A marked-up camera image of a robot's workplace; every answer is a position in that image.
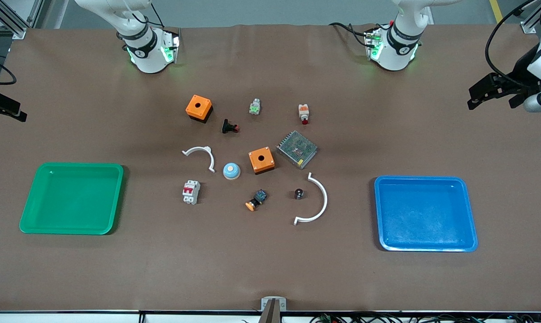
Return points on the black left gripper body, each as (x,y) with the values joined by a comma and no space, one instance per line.
(520,72)

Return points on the white breaker with red switches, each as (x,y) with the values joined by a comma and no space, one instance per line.
(191,193)

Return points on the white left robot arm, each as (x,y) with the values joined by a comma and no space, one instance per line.
(394,56)

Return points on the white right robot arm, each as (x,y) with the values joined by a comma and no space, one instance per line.
(149,58)

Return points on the green plastic tray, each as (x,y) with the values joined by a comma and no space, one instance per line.
(73,202)

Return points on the blue plastic tray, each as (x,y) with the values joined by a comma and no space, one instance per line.
(425,215)

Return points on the orange button box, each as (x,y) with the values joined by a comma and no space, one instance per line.
(194,110)
(255,162)

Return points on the brown table mat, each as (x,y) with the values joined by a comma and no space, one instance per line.
(118,269)

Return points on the metal mesh power supply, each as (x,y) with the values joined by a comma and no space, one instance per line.
(297,149)

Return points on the black push button red tip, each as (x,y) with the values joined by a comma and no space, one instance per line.
(226,126)

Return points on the blue dome button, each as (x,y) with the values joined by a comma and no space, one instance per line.
(231,174)

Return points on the orange cap push button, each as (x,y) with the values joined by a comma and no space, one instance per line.
(261,195)

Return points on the aluminium frame profile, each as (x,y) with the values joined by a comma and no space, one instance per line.
(10,20)
(533,22)

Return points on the white switch with red button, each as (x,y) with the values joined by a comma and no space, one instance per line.
(303,112)

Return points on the large white curved bracket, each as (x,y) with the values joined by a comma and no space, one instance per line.
(326,200)

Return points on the small white curved bracket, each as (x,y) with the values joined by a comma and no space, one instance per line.
(212,162)

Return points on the silver switch with green light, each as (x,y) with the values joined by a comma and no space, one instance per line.
(255,107)

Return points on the grey metal camera mount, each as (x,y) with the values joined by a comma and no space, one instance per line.
(273,314)

